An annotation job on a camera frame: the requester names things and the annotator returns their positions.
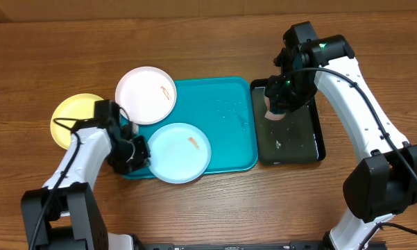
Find teal sponge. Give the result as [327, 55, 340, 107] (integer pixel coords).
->
[264, 96, 285, 121]

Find light blue plate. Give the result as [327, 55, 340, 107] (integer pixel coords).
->
[148, 123, 212, 184]

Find pink plate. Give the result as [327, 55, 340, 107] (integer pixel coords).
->
[115, 66, 177, 125]

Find yellow-green plate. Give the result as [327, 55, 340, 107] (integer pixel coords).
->
[50, 93, 102, 150]

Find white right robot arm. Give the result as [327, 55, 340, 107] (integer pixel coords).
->
[264, 22, 417, 250]

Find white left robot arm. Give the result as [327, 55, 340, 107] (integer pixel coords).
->
[21, 100, 151, 249]

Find black plastic tray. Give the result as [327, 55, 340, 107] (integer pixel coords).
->
[250, 78, 326, 165]

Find teal plastic tray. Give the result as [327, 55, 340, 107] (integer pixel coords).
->
[127, 77, 257, 179]

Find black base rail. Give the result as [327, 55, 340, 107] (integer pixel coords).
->
[135, 241, 323, 250]

